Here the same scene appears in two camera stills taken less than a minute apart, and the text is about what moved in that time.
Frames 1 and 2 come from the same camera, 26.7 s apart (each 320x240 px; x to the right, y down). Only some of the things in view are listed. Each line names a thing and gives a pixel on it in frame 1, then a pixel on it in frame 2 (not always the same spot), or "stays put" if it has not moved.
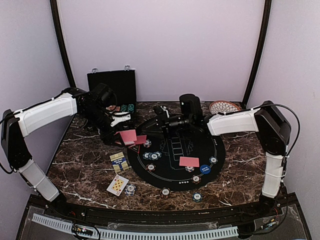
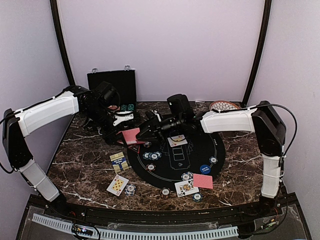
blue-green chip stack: x=197 y=197 stays put
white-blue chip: x=189 y=169 -> x=187 y=176
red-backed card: x=189 y=161 -> x=201 y=180
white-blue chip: x=148 y=143 stays put
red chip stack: x=165 y=193 stays put
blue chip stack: x=130 y=190 stays put
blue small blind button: x=205 y=169 stays put
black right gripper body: x=170 y=125 -> x=162 y=130
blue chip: x=213 y=160 stays put
